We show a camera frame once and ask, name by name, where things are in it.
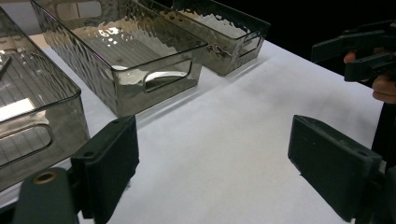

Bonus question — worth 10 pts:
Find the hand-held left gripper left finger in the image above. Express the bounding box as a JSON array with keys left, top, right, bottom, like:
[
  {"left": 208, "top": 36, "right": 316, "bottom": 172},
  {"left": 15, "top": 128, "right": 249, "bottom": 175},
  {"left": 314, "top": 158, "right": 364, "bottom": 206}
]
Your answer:
[{"left": 70, "top": 115, "right": 140, "bottom": 224}]

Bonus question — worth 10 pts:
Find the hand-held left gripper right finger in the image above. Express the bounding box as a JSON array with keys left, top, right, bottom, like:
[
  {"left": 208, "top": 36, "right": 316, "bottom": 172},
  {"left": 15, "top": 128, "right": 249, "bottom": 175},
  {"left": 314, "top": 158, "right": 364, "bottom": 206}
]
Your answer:
[{"left": 288, "top": 114, "right": 383, "bottom": 222}]

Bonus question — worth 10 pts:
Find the transparent grey plastic bin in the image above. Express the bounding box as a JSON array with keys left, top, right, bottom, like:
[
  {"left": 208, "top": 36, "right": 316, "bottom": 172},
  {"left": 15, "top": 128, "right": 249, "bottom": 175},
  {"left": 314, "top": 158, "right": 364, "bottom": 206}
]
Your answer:
[
  {"left": 30, "top": 0, "right": 209, "bottom": 118},
  {"left": 136, "top": 0, "right": 272, "bottom": 77},
  {"left": 0, "top": 6, "right": 92, "bottom": 192}
]

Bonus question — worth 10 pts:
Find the white ceramic spoon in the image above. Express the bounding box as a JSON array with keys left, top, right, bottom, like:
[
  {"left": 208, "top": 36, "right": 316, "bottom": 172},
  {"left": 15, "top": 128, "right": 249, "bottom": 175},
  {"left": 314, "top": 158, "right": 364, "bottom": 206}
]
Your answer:
[{"left": 111, "top": 64, "right": 190, "bottom": 85}]

